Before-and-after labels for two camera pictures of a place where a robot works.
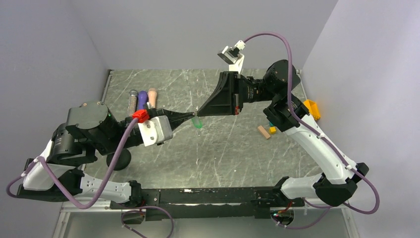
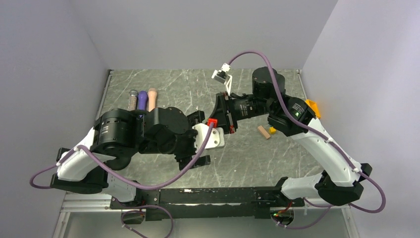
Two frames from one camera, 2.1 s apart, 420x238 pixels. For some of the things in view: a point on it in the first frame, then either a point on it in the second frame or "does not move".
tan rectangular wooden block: (264, 132) does not move
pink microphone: (152, 93) does not move
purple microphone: (142, 98) does not move
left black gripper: (176, 117) to (184, 159)
